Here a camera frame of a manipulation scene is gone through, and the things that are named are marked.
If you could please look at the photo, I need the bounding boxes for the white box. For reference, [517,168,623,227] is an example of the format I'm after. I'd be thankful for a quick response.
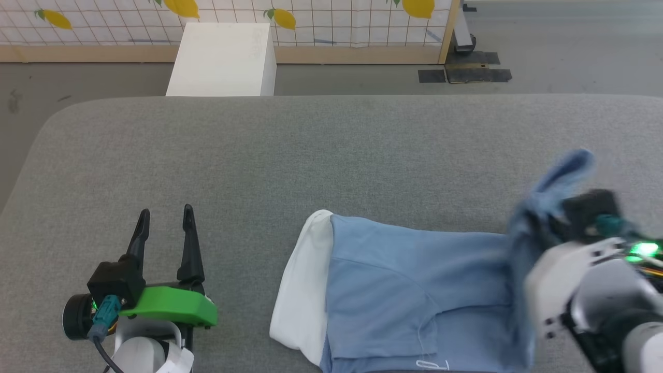
[165,22,277,97]

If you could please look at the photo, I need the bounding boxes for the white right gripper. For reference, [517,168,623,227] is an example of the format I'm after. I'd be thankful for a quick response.
[523,237,663,338]

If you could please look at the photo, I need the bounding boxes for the grey metal screen foot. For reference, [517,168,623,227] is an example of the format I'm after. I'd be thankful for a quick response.
[452,5,477,55]

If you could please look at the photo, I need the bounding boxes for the light blue and white garment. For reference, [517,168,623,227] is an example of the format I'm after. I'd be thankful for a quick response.
[269,149,596,373]

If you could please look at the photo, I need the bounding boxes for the large black tape patch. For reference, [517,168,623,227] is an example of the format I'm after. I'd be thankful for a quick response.
[445,50,513,84]

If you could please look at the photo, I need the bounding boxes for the lemon-print grid partition screen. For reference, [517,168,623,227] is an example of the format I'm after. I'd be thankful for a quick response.
[0,0,462,66]

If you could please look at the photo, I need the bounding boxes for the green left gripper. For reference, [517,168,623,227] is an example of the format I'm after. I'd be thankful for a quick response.
[62,204,219,341]

